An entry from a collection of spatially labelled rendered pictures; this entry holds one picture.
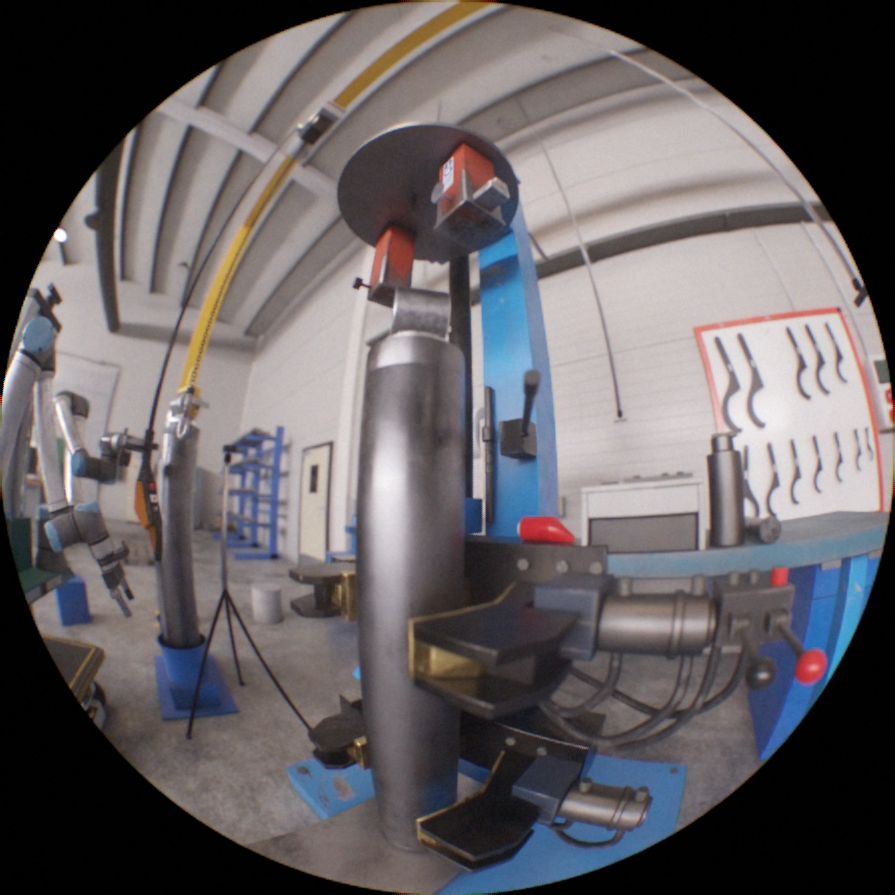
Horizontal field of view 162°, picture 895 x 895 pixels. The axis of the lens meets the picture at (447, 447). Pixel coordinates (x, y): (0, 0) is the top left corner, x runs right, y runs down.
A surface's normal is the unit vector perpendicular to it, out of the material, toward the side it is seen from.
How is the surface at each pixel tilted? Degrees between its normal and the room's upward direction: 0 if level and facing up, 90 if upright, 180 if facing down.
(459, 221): 180
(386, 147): 180
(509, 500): 90
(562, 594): 90
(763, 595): 90
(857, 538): 90
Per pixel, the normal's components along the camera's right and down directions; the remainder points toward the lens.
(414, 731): 0.12, -0.18
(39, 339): 0.90, -0.19
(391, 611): -0.20, -0.18
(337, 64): -0.08, 0.96
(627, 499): -0.64, -0.15
